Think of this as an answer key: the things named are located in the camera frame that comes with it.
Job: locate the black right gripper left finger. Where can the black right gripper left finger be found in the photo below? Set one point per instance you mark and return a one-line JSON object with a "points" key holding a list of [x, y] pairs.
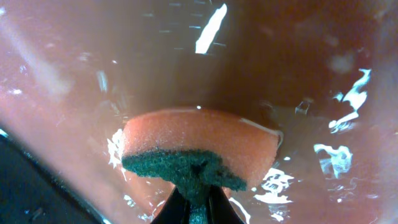
{"points": [[176, 210]]}

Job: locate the dark red water tray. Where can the dark red water tray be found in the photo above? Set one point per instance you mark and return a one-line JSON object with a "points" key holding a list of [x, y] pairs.
{"points": [[73, 73]]}

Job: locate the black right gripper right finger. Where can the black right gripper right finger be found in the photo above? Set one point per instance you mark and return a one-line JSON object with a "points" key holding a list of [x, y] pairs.
{"points": [[219, 209]]}

